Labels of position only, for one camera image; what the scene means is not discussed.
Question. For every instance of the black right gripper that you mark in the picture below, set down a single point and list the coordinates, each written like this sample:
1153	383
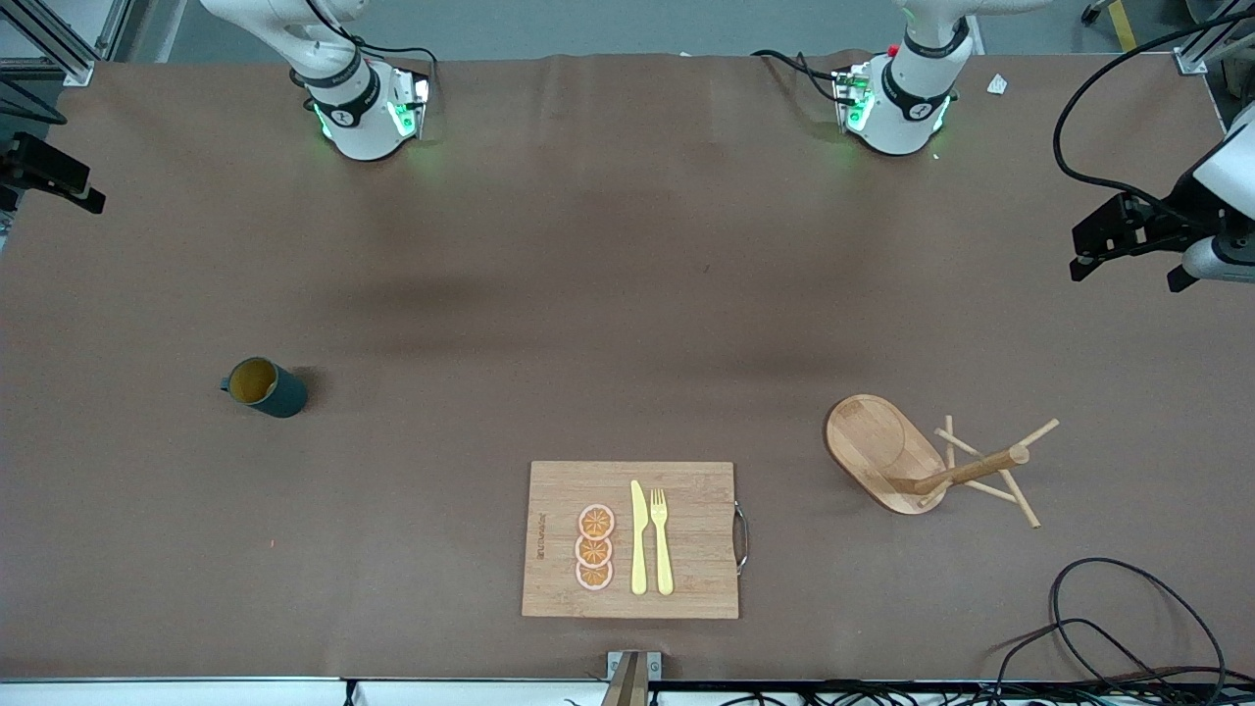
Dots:
22	163

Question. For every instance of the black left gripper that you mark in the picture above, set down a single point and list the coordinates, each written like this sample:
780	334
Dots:
1163	222

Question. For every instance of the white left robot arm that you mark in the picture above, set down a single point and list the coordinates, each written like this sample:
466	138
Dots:
907	108

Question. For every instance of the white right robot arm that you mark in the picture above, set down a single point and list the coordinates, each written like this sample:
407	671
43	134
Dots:
358	108

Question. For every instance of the wooden cup rack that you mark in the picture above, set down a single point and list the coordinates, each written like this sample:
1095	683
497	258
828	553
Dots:
878	446

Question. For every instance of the white paper scrap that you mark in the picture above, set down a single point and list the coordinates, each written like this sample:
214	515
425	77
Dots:
997	84

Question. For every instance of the brown table cover mat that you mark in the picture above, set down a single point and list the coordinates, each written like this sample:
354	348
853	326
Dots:
627	294

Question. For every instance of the yellow plastic fork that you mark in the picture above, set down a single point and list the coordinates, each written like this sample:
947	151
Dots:
664	559

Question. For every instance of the yellow plastic knife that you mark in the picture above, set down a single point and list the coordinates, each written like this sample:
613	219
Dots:
638	549

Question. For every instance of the toy orange slice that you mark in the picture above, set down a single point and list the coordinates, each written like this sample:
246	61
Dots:
596	522

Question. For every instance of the aluminium frame profile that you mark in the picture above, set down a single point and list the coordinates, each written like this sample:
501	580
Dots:
1191	61
69	59

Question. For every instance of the grey metal bracket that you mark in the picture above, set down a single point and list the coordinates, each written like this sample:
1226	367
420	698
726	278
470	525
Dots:
618	667

